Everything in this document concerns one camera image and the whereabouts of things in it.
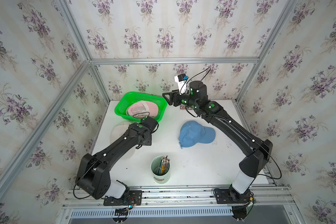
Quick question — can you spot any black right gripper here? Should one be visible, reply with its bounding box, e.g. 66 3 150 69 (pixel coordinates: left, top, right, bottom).
161 87 200 111

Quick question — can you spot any pink baseball cap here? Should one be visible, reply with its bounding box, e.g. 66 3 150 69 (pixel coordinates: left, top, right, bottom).
126 100 159 119

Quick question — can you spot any light blue baseball cap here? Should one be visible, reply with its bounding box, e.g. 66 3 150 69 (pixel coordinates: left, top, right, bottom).
178 120 216 148

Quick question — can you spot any white baseball cap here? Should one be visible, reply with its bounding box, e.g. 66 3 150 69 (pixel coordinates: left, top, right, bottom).
110 121 135 160

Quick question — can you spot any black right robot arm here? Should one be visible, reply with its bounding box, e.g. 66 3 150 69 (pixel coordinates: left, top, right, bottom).
162 81 273 195

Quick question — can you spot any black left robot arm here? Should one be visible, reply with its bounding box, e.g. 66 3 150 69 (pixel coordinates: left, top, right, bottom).
75 116 159 199

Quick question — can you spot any green plastic basket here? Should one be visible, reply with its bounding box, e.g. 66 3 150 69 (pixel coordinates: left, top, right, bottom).
114 92 168 122

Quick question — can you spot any coloured pencils bundle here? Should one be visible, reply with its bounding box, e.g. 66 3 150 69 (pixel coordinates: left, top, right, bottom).
157 156 170 175

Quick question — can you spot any green pencil cup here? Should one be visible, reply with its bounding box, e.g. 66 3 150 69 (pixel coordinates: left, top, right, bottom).
150 155 171 184

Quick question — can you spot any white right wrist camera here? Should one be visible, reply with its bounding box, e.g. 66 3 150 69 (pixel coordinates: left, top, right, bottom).
175 74 188 95

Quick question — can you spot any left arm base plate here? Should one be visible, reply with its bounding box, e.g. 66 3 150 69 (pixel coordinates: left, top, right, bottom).
103 190 143 207

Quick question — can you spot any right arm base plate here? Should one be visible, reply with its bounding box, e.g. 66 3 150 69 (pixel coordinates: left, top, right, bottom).
213 186 253 204

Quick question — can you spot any aluminium mounting rail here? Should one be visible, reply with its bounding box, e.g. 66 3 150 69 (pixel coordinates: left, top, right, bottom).
63 184 295 208

